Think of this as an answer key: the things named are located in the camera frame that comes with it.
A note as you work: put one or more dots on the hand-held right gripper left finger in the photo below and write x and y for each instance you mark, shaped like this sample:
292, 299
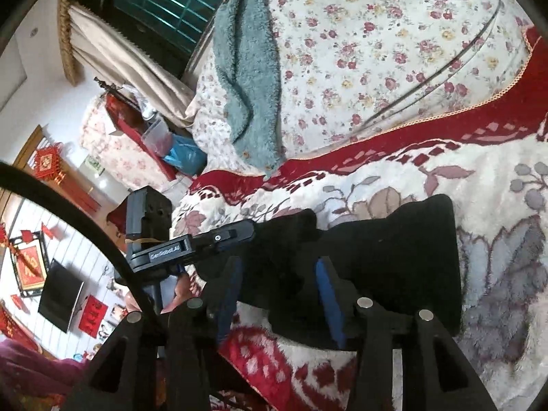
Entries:
229, 304

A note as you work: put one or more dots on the white floral quilt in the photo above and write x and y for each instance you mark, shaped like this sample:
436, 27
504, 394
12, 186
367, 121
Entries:
364, 51

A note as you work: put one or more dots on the red paper decoration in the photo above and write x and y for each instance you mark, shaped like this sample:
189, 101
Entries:
92, 317

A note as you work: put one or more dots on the teal fleece jacket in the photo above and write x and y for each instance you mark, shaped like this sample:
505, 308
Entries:
239, 94

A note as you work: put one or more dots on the clear plastic container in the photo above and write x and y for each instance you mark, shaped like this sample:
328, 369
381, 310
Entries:
156, 135

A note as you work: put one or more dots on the red and white floral blanket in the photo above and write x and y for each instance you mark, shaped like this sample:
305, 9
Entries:
492, 171

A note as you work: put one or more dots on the window with teal grille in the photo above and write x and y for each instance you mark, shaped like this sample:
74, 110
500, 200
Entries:
171, 4

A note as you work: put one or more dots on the maroon garment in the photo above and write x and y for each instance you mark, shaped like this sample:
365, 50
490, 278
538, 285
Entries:
38, 376

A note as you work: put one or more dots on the red framed picture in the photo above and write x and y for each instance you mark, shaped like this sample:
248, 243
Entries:
29, 265

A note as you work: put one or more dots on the black flat television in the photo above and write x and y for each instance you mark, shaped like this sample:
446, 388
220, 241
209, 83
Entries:
60, 295

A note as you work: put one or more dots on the person's left hand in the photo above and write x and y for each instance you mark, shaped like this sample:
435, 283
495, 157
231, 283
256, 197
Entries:
185, 291

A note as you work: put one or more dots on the floral covered chair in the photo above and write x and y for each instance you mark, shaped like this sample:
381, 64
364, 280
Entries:
111, 145

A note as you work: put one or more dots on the red knot ornament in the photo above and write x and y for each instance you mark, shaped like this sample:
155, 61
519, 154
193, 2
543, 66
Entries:
49, 162

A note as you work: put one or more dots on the beige curtain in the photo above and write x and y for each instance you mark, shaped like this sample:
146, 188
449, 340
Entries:
128, 64

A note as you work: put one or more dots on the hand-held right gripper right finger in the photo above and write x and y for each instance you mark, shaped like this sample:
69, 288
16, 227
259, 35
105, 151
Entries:
332, 304

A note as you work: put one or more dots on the black pants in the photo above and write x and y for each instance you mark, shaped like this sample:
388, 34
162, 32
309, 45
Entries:
385, 257

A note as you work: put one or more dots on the blue plastic bag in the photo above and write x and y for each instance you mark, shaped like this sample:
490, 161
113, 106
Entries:
186, 156

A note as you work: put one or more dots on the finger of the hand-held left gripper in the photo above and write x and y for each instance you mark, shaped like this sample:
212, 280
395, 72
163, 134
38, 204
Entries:
222, 236

